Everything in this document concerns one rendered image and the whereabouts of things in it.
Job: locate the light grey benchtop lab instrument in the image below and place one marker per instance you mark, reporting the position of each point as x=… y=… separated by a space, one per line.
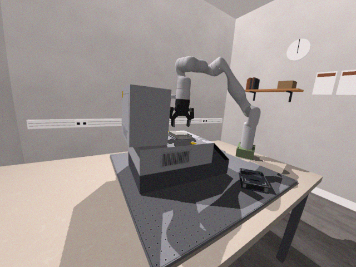
x=156 y=159

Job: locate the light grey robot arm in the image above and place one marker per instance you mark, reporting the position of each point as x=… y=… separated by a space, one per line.
x=192 y=64

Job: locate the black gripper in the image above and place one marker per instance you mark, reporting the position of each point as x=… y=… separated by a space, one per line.
x=181 y=109

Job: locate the white microplate with grey wells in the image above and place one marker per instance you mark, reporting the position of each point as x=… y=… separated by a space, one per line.
x=180 y=135

